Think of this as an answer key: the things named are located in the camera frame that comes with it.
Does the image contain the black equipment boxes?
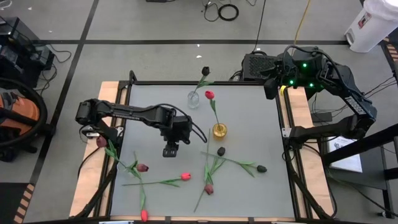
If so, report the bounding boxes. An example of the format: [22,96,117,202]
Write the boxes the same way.
[0,17,55,88]

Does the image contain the white printed booklet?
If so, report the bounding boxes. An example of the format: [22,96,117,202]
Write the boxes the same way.
[326,135,364,174]

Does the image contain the clear ribbed glass vase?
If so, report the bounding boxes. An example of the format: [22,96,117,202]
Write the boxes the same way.
[187,90,200,110]

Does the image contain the white trash bin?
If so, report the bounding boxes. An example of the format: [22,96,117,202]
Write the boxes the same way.
[344,0,398,54]

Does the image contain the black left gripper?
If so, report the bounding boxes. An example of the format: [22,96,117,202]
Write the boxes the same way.
[160,107,193,159]

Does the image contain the black power brick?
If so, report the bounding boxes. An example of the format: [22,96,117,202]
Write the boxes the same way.
[310,111,333,123]

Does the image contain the yellow power cable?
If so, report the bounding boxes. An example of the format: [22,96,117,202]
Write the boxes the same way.
[290,0,312,59]

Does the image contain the orange shop vacuum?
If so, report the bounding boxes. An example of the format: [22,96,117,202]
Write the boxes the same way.
[0,90,41,138]

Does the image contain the yellow glass vase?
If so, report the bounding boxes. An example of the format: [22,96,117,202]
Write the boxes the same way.
[212,123,228,140]

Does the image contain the black hanging cable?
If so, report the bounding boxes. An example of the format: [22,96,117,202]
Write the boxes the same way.
[251,0,267,53]

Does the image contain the red vacuum cleaner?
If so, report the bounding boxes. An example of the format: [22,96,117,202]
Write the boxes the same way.
[0,77,57,162]

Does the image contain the black vented computer case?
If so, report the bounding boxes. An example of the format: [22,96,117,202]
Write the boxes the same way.
[241,53,324,100]

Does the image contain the black metal stand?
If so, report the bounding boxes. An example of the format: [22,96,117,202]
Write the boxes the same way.
[322,124,398,218]

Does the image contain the black cable bundle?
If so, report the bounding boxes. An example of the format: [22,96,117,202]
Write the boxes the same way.
[362,76,398,105]

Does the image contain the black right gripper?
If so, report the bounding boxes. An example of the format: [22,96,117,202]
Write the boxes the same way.
[263,55,301,100]

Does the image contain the bright red artificial tulip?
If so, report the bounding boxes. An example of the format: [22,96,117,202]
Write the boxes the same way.
[133,151,149,222]
[204,90,223,128]
[121,172,192,188]

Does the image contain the small clear glass vase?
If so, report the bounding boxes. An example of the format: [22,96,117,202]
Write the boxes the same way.
[117,161,139,179]

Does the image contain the wooden table side board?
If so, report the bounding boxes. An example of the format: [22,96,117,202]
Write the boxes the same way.
[278,86,335,218]
[68,81,125,218]

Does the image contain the coiled black floor cable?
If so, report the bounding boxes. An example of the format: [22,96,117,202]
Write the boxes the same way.
[201,0,240,22]

